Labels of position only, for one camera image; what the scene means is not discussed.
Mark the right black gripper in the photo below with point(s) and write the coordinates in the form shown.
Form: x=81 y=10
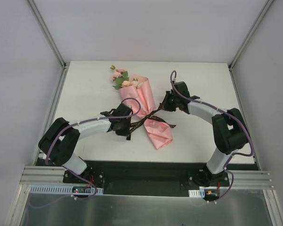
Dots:
x=167 y=101

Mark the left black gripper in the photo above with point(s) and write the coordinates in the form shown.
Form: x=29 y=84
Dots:
x=123 y=127

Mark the pink wrapping paper sheet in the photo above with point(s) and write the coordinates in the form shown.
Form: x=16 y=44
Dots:
x=142 y=103

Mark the pale pink fake flower stem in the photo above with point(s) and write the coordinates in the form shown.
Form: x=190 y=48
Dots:
x=136 y=83

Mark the peach fake flower stem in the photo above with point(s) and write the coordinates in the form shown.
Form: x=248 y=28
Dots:
x=126 y=84

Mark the pink fake flower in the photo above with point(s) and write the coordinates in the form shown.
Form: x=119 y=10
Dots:
x=119 y=76

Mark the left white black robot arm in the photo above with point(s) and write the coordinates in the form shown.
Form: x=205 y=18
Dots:
x=60 y=140

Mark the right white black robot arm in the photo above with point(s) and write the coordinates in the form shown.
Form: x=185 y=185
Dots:
x=228 y=129

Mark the left white cable duct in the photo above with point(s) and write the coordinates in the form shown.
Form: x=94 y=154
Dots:
x=49 y=189

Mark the white cable duct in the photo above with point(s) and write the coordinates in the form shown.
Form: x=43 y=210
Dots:
x=196 y=193
x=49 y=189

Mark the left aluminium frame post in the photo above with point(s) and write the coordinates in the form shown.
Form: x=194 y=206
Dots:
x=46 y=32

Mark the aluminium frame post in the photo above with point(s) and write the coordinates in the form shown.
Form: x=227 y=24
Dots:
x=265 y=9
x=46 y=32

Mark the right white cable duct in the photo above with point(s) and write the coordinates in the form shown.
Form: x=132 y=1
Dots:
x=196 y=193

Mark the front aluminium rail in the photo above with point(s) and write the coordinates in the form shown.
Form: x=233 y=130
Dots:
x=243 y=179

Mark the right aluminium frame post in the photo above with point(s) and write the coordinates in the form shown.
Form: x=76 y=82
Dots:
x=265 y=9

